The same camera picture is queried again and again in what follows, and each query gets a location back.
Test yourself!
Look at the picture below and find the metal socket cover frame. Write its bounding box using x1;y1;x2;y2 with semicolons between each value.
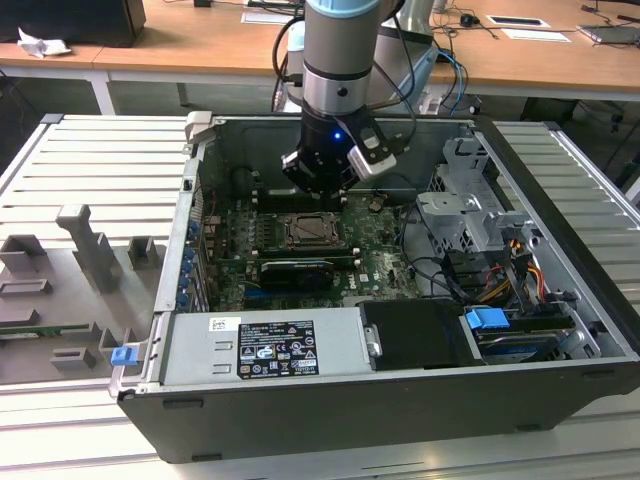
278;212;349;250

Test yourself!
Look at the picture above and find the CPU socket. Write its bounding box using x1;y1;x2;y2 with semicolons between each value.
274;210;351;251

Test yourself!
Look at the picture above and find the green Dell motherboard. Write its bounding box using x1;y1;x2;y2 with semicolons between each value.
202;197;426;311

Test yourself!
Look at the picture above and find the black graphics card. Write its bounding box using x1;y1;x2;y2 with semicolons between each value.
258;258;337;293

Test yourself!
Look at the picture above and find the silver metal drive cage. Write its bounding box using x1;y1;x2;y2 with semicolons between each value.
414;137;539;261

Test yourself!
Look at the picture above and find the black plastic shroud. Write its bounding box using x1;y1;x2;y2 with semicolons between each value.
359;298;484;372

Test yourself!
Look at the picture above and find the blue disk carrier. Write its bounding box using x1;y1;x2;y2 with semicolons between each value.
463;306;509;331

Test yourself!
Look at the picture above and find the grey power supply unit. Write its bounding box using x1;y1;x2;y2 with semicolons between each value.
162;307;374;386

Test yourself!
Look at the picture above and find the white paper sheet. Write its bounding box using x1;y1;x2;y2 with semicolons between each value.
501;28;571;42

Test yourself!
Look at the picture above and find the open black PC case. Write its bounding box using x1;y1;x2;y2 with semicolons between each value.
117;110;640;464

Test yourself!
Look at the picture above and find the blue plastic latch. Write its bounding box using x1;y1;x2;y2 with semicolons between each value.
110;346;137;369

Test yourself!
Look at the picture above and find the black box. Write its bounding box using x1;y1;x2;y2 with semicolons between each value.
0;0;147;49

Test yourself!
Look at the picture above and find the grey parts rack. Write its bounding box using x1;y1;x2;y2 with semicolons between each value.
0;203;169;386

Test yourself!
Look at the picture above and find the crumpled white paper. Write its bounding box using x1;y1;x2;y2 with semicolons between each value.
17;27;71;59

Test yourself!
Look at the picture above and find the grey laptop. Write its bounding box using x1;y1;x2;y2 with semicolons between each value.
577;23;640;49

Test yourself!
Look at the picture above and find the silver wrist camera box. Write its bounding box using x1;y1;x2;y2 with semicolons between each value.
347;122;399;181

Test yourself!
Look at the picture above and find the grey case latch handle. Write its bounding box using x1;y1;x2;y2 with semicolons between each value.
184;110;217;147

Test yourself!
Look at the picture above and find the black cable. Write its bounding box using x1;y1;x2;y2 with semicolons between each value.
399;199;467;302

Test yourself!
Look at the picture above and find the blue cable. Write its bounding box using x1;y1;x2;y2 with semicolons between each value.
438;48;469;109

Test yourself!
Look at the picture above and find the yellow red wire bundle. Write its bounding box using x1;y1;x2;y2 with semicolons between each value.
474;239;547;301

